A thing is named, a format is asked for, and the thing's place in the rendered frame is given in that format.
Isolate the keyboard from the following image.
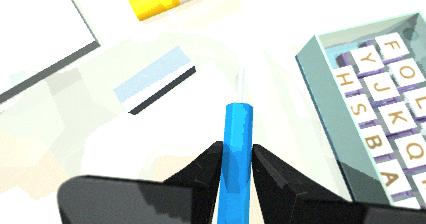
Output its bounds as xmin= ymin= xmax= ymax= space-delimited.
xmin=295 ymin=9 xmax=426 ymax=208

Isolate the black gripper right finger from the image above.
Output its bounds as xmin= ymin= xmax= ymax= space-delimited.
xmin=251 ymin=144 xmax=426 ymax=224

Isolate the blue stylus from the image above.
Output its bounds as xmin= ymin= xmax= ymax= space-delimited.
xmin=217 ymin=67 xmax=253 ymax=224

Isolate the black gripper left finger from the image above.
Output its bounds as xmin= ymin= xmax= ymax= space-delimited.
xmin=56 ymin=140 xmax=223 ymax=224

